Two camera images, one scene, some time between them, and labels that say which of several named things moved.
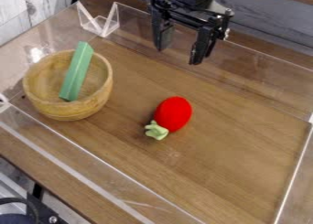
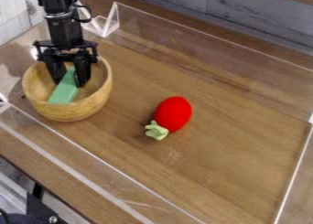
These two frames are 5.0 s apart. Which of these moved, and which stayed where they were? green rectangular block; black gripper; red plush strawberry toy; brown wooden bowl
Moved: green rectangular block; black gripper
Stayed: brown wooden bowl; red plush strawberry toy
